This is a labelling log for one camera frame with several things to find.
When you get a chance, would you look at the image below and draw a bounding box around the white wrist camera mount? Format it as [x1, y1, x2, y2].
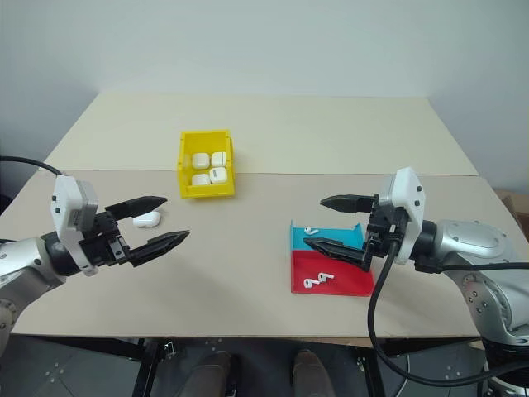
[51, 175, 101, 277]
[377, 166, 427, 266]

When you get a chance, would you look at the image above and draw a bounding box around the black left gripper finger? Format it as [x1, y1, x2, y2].
[104, 195, 169, 221]
[123, 229, 192, 268]

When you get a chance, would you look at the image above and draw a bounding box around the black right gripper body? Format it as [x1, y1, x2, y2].
[360, 194, 409, 273]

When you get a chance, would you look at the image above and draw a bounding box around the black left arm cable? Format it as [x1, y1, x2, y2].
[0, 155, 68, 178]

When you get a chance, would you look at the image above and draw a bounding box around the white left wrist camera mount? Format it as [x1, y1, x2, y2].
[51, 175, 101, 277]

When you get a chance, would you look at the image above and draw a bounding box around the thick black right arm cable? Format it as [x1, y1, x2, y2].
[366, 235, 529, 390]

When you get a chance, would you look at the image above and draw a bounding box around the blue plastic tray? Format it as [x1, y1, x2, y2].
[288, 219, 369, 254]

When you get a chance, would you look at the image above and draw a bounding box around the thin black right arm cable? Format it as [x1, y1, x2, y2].
[415, 259, 529, 275]

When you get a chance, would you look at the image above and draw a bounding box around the yellow plastic bin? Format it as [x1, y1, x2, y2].
[177, 128, 237, 200]

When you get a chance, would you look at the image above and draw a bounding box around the red plastic tray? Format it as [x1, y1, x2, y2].
[289, 249, 377, 299]

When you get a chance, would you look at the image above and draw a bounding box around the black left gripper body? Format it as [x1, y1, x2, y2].
[80, 209, 134, 269]

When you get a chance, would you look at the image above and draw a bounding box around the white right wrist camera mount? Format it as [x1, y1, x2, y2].
[377, 166, 427, 266]

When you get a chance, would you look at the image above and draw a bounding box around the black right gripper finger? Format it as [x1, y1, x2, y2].
[319, 194, 376, 214]
[303, 236, 372, 272]

